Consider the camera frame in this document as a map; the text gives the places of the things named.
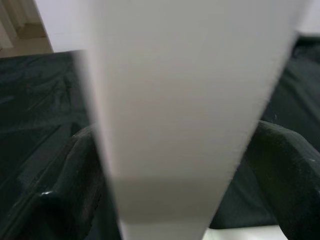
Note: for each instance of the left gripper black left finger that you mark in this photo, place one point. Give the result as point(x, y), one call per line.
point(70, 205)

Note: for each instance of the white plastic table leg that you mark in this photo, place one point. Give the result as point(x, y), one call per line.
point(180, 100)

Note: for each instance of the white plastic table top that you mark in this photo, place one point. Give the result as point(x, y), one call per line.
point(237, 233)

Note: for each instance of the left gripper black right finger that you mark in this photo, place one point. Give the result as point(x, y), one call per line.
point(295, 180)

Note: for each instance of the black nylon cloth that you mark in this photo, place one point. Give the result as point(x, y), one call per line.
point(30, 100)

